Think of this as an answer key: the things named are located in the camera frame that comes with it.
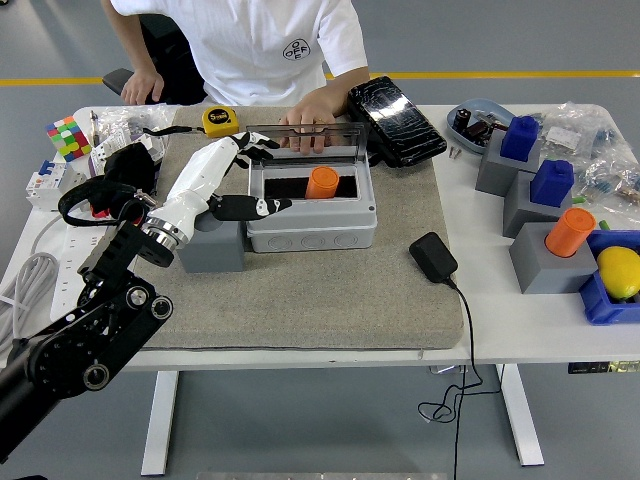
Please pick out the black cloth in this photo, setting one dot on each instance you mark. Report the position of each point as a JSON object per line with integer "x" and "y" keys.
{"x": 125, "y": 162}

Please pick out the person's left hand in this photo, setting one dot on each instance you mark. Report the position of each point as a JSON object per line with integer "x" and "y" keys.
{"x": 310, "y": 112}

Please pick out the black power adapter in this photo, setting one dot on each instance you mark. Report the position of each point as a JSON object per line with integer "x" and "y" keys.
{"x": 432, "y": 257}

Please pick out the white table leg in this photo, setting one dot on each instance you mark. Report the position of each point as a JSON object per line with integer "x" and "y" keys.
{"x": 522, "y": 425}
{"x": 160, "y": 425}

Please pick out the person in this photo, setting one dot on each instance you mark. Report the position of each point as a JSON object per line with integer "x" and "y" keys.
{"x": 250, "y": 50}

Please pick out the white circuit breaker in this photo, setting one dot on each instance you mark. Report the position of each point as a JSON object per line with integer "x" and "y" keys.
{"x": 50, "y": 190}

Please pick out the white power strip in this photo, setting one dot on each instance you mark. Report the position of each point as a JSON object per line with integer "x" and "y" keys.
{"x": 70, "y": 270}

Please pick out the black office chair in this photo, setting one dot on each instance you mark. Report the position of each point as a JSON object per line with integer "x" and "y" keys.
{"x": 170, "y": 60}

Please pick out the grey-brown mat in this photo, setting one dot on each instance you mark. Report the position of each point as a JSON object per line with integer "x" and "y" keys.
{"x": 325, "y": 300}

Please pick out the person's right hand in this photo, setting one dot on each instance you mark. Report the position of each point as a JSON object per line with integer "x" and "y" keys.
{"x": 142, "y": 89}

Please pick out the transparent hinged box lid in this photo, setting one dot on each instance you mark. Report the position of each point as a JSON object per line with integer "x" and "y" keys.
{"x": 350, "y": 145}

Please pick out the grey block with round hole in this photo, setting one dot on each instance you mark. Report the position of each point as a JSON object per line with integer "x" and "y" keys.
{"x": 215, "y": 250}

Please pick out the orange cylinder battery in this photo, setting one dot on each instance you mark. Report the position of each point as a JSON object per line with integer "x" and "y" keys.
{"x": 322, "y": 182}
{"x": 567, "y": 232}

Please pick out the white purple small box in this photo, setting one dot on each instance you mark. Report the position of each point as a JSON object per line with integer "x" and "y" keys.
{"x": 105, "y": 152}

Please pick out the black table control panel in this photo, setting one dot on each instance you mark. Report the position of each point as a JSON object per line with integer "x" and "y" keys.
{"x": 600, "y": 367}

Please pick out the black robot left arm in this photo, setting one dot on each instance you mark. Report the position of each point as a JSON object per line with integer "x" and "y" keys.
{"x": 100, "y": 340}

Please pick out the blue-grey tray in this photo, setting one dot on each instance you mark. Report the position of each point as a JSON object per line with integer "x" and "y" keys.
{"x": 480, "y": 105}

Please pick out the person's right forearm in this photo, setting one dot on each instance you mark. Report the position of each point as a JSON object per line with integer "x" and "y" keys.
{"x": 130, "y": 50}

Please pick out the blue block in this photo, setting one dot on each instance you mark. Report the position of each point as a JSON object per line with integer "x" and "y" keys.
{"x": 520, "y": 140}
{"x": 550, "y": 182}

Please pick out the brown component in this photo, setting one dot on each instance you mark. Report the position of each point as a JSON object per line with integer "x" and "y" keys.
{"x": 477, "y": 132}

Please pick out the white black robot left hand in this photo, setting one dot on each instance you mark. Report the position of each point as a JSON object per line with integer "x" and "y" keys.
{"x": 200, "y": 170}

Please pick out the blue plastic bin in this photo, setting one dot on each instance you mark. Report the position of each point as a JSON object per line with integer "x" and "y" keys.
{"x": 595, "y": 300}

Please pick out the black cracked-pattern case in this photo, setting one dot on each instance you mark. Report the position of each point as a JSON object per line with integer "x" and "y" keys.
{"x": 400, "y": 125}

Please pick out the large multicolour puzzle cube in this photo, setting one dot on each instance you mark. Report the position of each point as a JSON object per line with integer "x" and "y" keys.
{"x": 67, "y": 137}

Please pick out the black capacitor in tray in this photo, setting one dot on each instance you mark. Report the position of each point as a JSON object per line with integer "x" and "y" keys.
{"x": 463, "y": 119}

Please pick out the grey plastic junction box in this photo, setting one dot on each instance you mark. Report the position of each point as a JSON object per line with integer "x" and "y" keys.
{"x": 310, "y": 240}

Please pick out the silver pen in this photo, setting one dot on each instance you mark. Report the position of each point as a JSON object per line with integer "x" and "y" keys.
{"x": 93, "y": 127}

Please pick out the clear plastic bag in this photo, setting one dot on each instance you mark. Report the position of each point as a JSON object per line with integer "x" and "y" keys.
{"x": 120, "y": 120}

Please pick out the yellow fruit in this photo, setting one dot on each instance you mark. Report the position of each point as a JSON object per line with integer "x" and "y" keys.
{"x": 620, "y": 272}

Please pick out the person's left forearm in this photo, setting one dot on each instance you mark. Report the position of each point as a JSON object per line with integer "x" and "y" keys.
{"x": 345, "y": 87}

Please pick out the clear bag of parts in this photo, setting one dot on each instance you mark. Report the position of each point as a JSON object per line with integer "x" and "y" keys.
{"x": 575, "y": 127}
{"x": 610, "y": 180}

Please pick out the grey block holder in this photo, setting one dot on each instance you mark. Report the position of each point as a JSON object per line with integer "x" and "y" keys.
{"x": 492, "y": 170}
{"x": 517, "y": 210}
{"x": 540, "y": 265}

